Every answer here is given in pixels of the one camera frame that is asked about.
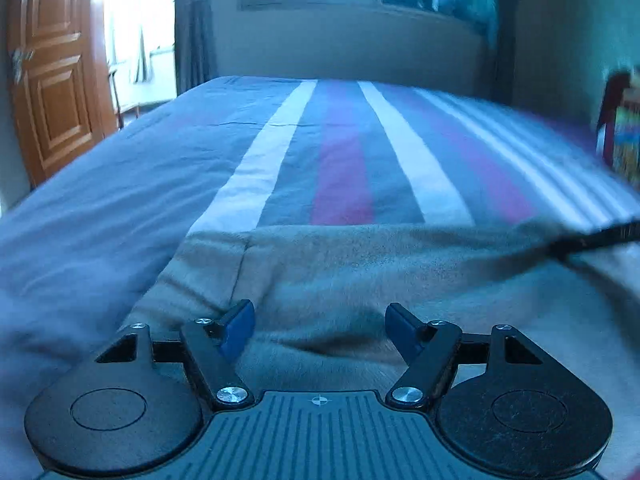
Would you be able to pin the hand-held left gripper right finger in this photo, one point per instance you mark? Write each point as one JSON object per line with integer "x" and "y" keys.
{"x": 406, "y": 332}

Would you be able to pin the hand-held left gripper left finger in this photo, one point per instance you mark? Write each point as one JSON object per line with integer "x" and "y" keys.
{"x": 235, "y": 332}

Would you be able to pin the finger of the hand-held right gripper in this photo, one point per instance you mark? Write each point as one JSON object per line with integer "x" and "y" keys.
{"x": 600, "y": 241}

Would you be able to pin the grey towel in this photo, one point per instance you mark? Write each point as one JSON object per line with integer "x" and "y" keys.
{"x": 350, "y": 280}

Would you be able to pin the printed blanket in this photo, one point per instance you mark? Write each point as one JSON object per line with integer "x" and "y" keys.
{"x": 625, "y": 130}

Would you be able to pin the striped bed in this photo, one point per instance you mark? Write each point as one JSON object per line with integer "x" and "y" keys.
{"x": 345, "y": 170}

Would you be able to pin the wooden door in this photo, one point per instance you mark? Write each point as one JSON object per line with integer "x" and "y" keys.
{"x": 55, "y": 85}

